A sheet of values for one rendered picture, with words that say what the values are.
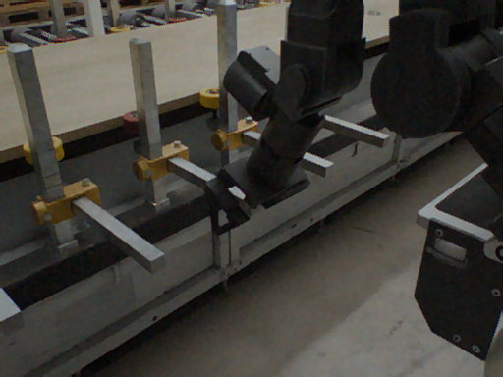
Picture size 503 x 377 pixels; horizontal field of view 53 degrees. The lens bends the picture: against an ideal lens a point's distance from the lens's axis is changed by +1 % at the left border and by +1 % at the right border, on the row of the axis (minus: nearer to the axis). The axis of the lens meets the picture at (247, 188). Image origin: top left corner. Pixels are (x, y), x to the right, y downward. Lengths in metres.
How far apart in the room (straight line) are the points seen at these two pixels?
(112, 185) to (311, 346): 0.92
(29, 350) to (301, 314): 0.95
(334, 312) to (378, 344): 0.20
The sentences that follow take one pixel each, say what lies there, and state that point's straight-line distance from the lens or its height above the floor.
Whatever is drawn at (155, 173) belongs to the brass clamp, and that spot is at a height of 0.81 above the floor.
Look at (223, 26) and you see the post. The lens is 1.26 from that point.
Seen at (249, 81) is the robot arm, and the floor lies 1.19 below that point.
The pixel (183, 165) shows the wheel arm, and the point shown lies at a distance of 1.18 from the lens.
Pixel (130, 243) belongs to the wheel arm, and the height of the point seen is 0.82.
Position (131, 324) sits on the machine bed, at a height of 0.16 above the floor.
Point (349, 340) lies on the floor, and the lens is 1.91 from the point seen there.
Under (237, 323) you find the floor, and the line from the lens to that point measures 1.93.
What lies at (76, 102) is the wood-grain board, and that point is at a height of 0.90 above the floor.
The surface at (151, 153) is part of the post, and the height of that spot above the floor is 0.86.
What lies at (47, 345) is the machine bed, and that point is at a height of 0.23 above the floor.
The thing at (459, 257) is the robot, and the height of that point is 1.01.
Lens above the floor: 1.37
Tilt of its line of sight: 30 degrees down
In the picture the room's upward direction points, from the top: straight up
